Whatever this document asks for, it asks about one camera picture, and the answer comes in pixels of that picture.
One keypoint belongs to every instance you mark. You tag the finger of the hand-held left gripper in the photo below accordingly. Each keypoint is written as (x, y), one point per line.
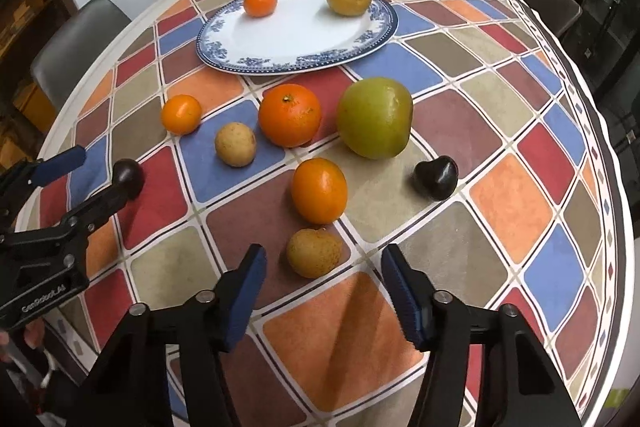
(60, 164)
(107, 202)

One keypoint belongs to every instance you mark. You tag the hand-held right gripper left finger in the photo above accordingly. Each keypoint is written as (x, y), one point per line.
(244, 302)

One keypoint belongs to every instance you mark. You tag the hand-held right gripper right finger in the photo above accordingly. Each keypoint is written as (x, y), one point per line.
(407, 302)

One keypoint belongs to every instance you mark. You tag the dark purple plum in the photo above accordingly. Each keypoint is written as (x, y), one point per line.
(129, 172)
(436, 177)

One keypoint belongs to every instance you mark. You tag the small tan round fruit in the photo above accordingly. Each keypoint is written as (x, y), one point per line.
(235, 144)
(314, 253)

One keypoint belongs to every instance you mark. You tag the small orange tangerine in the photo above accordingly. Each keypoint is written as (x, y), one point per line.
(181, 114)

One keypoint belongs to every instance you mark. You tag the oval orange tangerine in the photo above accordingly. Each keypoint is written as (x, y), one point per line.
(320, 191)

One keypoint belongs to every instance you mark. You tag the large green pear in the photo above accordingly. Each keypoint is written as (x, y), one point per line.
(375, 117)

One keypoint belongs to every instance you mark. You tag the large orange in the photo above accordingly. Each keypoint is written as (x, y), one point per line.
(290, 115)

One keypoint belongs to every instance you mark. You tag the blue patterned white plate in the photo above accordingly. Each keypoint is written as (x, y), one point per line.
(300, 34)

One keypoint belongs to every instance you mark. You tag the person's left hand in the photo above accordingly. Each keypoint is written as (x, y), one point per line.
(32, 334)

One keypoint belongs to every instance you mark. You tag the grey dining chair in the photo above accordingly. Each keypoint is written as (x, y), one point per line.
(542, 2)
(75, 42)

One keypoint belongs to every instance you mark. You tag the colourful checkered tablecloth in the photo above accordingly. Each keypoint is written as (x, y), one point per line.
(450, 117)

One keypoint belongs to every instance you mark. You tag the round orange tangerine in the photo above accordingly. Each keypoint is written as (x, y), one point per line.
(260, 2)

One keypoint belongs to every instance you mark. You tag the dark glass sliding doors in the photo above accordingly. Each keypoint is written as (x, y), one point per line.
(605, 7)

